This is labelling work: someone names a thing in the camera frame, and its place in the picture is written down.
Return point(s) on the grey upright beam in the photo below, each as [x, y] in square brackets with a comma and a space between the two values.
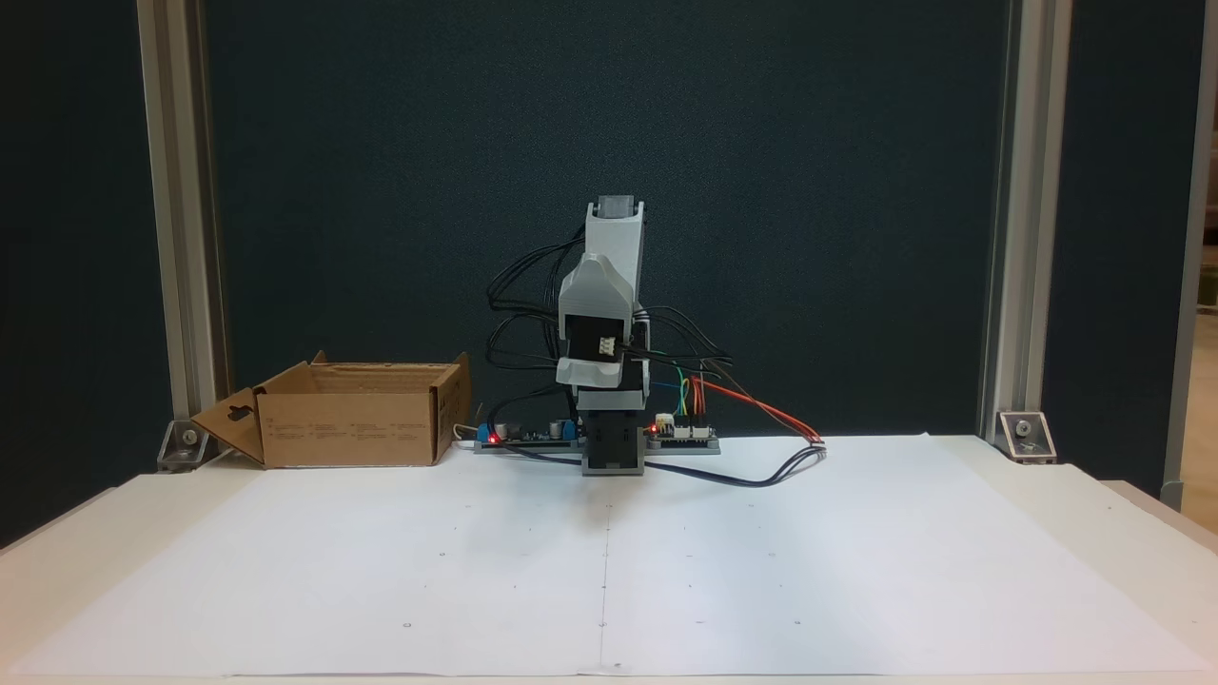
[1189, 381]

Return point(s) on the open cardboard box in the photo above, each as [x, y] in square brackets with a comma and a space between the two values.
[352, 428]

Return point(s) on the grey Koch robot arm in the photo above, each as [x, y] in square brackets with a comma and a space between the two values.
[614, 238]

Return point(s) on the aluminium corner bracket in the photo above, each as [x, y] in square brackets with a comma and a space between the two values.
[181, 447]
[1026, 438]

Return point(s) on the blue circuit board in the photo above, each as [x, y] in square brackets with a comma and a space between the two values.
[533, 440]

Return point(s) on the aluminium upright post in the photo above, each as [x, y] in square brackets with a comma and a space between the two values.
[176, 190]
[1023, 190]

